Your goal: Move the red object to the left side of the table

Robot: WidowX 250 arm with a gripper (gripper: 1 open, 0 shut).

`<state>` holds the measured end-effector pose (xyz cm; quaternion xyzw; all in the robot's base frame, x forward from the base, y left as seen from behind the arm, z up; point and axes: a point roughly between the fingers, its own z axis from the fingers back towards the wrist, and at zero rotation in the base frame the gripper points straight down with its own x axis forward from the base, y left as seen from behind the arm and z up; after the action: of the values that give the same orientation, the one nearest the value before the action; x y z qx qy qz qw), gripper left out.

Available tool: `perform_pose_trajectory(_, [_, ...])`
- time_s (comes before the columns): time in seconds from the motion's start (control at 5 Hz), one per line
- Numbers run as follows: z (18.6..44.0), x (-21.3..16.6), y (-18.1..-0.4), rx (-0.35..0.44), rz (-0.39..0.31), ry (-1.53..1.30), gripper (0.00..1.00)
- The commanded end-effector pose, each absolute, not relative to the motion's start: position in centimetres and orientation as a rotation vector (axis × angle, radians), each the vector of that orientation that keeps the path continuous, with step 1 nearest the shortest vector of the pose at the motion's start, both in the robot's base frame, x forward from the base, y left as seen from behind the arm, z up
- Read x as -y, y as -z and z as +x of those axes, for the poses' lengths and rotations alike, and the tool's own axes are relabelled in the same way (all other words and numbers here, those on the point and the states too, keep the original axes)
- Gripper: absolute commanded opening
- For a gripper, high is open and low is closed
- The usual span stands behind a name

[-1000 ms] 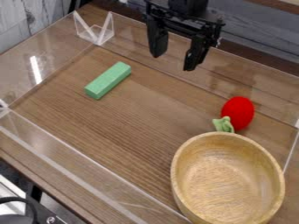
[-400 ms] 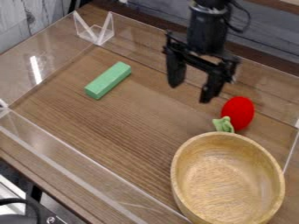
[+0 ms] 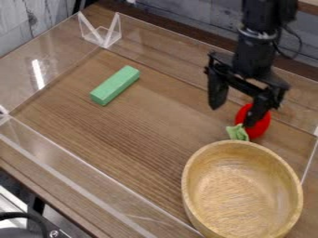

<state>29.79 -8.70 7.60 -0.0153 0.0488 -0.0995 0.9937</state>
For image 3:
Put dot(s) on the black metal clamp base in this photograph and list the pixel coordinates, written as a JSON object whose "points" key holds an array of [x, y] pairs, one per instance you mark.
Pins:
{"points": [[40, 228]]}

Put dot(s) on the green rectangular block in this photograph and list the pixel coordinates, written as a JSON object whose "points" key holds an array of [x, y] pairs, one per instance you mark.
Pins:
{"points": [[114, 84]]}

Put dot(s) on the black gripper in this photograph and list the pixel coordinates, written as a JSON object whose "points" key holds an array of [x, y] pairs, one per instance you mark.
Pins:
{"points": [[264, 88]]}

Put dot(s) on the red plush radish toy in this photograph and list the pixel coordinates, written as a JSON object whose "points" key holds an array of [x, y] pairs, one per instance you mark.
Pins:
{"points": [[247, 133]]}

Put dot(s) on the clear acrylic enclosure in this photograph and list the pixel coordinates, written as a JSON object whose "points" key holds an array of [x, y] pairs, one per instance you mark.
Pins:
{"points": [[105, 163]]}

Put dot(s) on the wooden bowl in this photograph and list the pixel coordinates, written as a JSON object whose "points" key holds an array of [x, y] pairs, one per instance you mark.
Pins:
{"points": [[240, 191]]}

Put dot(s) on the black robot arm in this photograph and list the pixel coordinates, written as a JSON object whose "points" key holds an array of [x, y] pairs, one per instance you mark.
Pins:
{"points": [[248, 72]]}

